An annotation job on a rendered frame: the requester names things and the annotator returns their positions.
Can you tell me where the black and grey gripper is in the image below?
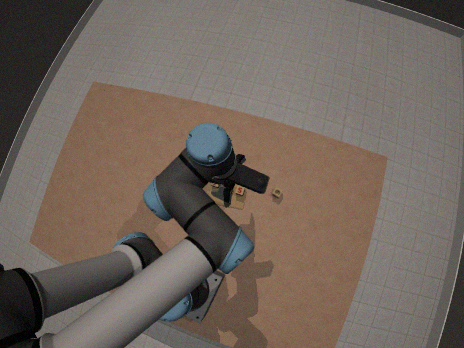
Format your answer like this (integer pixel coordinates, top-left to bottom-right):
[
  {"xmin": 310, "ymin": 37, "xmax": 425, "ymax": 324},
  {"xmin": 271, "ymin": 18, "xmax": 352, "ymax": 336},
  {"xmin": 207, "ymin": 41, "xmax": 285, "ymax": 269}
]
[{"xmin": 209, "ymin": 154, "xmax": 246, "ymax": 208}]

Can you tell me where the tan flat mat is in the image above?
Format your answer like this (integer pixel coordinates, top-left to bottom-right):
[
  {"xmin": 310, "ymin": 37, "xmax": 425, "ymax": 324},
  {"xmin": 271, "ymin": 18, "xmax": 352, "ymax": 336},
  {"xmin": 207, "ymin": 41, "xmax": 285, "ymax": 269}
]
[{"xmin": 209, "ymin": 184, "xmax": 247, "ymax": 209}]

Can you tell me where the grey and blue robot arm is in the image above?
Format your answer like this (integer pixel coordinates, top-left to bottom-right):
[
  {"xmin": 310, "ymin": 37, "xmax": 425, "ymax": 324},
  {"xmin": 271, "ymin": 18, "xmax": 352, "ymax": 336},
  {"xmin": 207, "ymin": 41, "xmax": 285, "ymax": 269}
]
[{"xmin": 0, "ymin": 123, "xmax": 269, "ymax": 348}]

